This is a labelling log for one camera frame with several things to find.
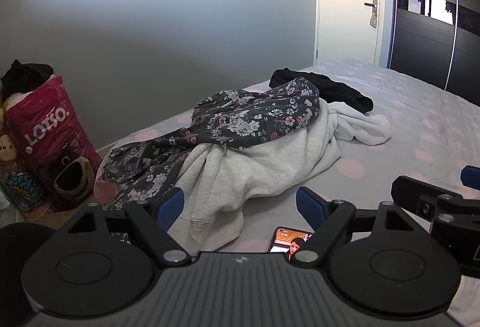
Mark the blue patterned container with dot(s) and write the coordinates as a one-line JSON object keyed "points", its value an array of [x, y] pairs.
{"points": [[24, 192]]}

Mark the bed with pink-dotted sheet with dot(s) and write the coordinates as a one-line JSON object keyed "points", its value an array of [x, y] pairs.
{"points": [[412, 117]]}

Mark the hanging door charm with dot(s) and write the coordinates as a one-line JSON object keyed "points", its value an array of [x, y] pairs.
{"points": [[373, 19]]}

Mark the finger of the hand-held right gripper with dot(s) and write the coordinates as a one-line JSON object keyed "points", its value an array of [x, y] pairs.
{"points": [[471, 175], [408, 192]]}

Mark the dark floral garment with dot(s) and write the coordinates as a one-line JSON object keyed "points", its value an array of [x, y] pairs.
{"points": [[243, 117]]}

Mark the light grey sweatshirt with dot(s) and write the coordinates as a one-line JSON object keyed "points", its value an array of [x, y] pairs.
{"points": [[232, 177]]}

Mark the black garment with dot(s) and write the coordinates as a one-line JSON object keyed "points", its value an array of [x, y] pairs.
{"points": [[337, 91]]}

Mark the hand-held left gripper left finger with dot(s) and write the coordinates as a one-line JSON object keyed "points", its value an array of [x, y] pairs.
{"points": [[170, 208]]}

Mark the dark wardrobe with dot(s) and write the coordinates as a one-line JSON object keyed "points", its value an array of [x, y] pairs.
{"points": [[420, 42]]}

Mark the plush toy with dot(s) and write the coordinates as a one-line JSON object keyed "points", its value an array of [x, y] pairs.
{"points": [[7, 147]]}

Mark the black cloth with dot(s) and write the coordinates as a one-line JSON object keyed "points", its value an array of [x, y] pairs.
{"points": [[26, 76]]}

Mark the smartphone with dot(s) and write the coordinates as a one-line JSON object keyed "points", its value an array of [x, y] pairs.
{"points": [[285, 241]]}

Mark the brown slipper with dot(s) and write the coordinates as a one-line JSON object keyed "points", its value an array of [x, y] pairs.
{"points": [[73, 181]]}

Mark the pink plastic bag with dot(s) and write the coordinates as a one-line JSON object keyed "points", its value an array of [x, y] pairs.
{"points": [[48, 124]]}

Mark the white garment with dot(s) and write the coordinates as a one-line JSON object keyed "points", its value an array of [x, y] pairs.
{"points": [[360, 124]]}

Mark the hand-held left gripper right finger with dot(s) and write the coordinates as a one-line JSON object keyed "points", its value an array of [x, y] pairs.
{"points": [[308, 205]]}

